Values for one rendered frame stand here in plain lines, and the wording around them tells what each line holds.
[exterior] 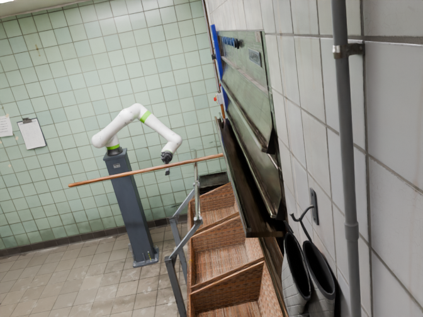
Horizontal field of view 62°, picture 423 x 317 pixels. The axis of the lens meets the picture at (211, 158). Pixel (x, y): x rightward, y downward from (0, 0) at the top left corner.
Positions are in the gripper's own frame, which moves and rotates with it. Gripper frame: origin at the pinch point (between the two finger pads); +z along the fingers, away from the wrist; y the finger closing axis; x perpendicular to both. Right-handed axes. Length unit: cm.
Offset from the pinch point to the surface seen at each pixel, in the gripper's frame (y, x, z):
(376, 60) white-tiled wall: -88, -61, 219
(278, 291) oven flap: 24, -57, 130
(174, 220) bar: 25.7, -3.5, 41.5
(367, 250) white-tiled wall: -59, -61, 215
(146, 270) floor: 119, 49, -38
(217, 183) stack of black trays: 41, -37, -39
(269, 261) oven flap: 24, -58, 108
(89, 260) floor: 119, 118, -75
